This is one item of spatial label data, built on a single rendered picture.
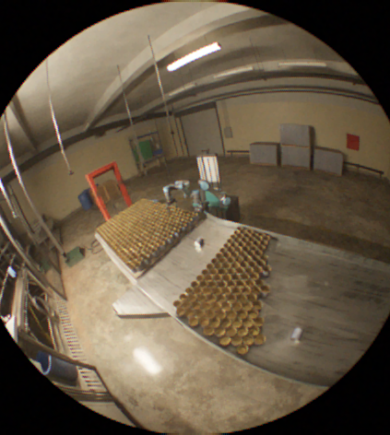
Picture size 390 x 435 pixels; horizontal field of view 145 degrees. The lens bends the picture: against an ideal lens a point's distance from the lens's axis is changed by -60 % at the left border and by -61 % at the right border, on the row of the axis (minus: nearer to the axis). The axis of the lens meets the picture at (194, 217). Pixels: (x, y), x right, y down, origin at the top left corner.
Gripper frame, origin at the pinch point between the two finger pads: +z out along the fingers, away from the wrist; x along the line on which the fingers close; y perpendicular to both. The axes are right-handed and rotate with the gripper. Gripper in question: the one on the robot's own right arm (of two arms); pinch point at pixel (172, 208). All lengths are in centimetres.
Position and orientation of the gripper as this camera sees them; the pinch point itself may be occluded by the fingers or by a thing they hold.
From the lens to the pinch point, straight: 199.4
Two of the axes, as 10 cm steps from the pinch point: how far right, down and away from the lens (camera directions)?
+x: 6.2, -5.3, 5.8
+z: 1.8, 8.1, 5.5
